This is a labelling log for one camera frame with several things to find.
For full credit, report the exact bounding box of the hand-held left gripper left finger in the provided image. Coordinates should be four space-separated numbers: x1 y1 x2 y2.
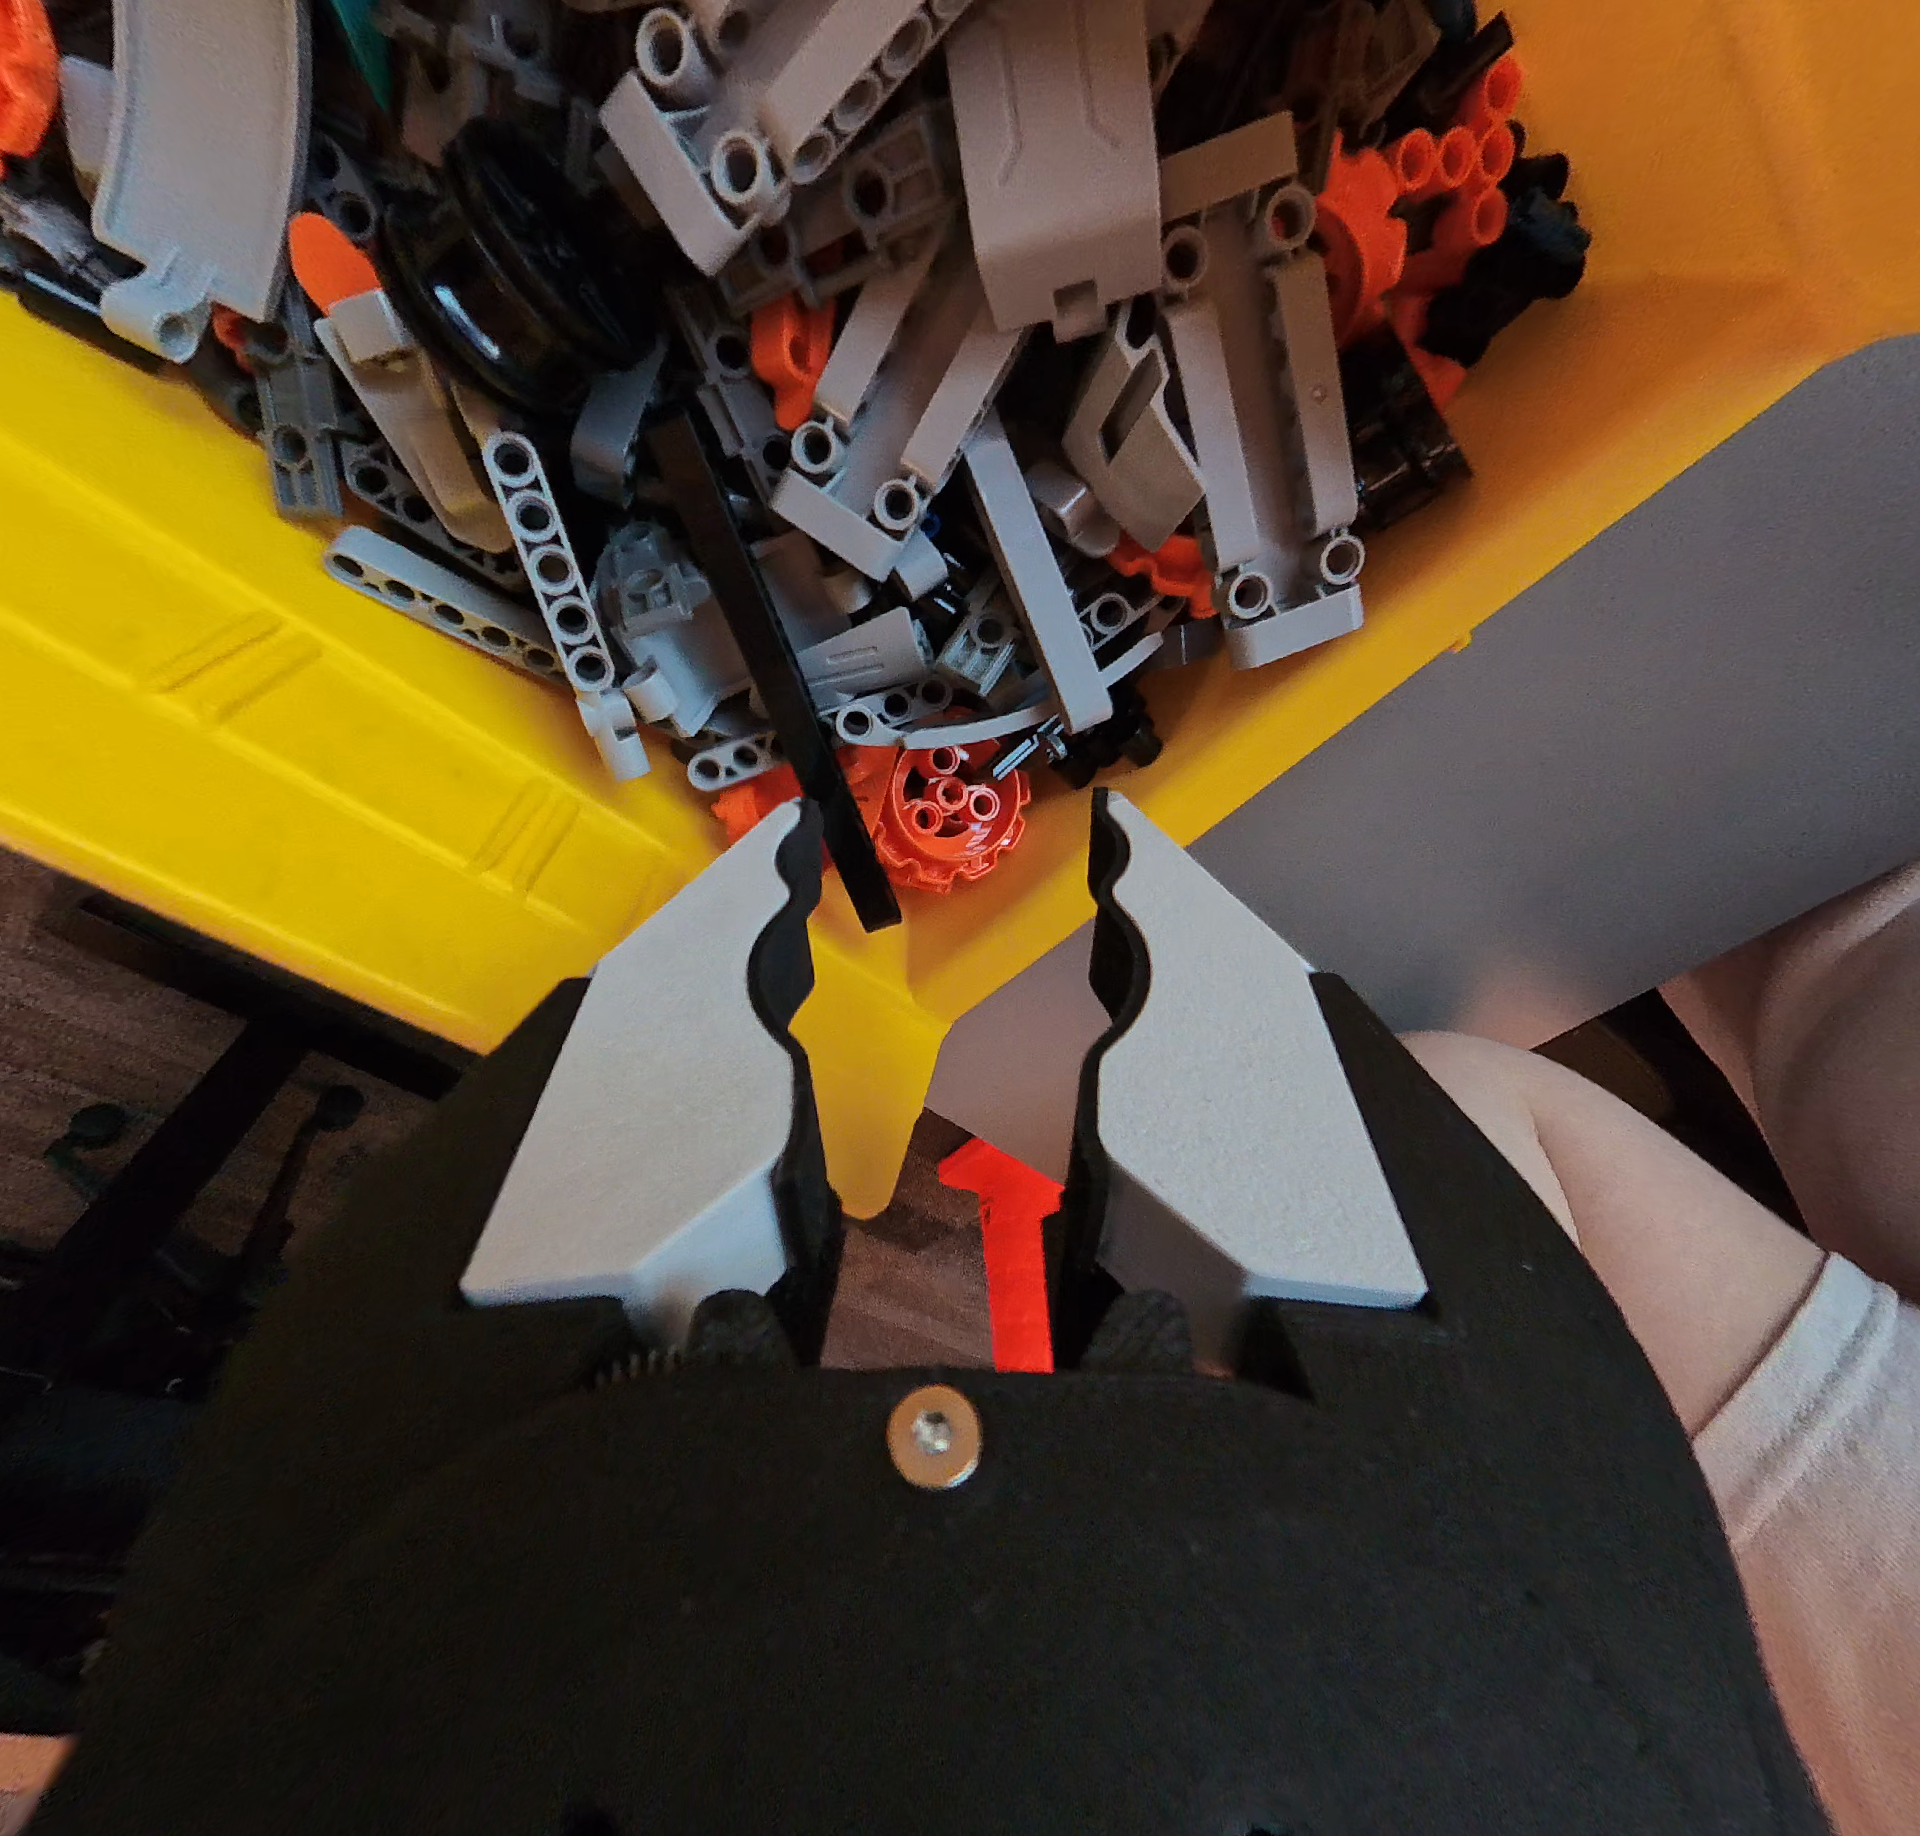
458 798 844 1369

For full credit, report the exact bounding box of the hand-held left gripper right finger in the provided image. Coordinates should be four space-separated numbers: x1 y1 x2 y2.
1055 790 1430 1369

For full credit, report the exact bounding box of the yellow plastic bin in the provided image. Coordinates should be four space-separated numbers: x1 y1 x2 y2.
0 0 1920 1223

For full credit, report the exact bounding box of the pile of building pieces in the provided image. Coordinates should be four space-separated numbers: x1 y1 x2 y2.
0 0 1593 900

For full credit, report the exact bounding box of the person's left forearm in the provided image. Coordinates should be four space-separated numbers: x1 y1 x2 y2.
1403 1033 1832 1437

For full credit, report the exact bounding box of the orange gear piece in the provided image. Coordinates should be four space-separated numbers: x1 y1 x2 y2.
846 734 1038 895

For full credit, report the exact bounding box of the black office chair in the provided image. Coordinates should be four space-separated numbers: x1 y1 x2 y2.
0 892 466 1435

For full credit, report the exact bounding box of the person's beige shirt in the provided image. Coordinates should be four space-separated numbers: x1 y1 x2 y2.
1656 861 1920 1836

